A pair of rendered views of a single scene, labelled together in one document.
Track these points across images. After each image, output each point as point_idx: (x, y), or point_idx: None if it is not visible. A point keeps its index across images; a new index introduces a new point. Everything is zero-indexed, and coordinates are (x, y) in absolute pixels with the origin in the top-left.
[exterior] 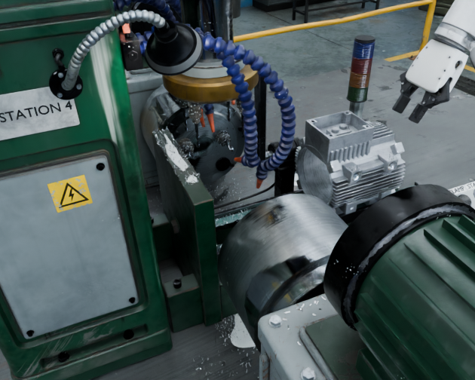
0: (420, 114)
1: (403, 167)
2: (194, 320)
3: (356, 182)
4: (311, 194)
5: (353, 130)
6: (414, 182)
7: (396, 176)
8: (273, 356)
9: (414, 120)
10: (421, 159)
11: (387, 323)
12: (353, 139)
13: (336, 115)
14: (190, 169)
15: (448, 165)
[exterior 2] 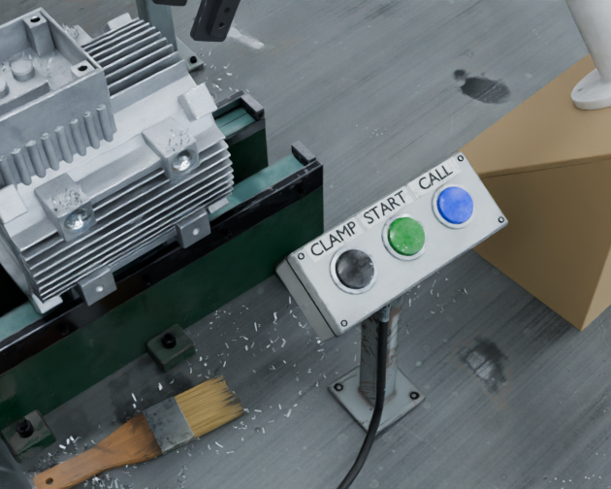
0: (218, 19)
1: (223, 149)
2: None
3: (89, 228)
4: (7, 243)
5: (63, 69)
6: (323, 107)
7: (212, 176)
8: None
9: (209, 36)
10: (346, 29)
11: None
12: (47, 115)
13: (5, 32)
14: None
15: (408, 38)
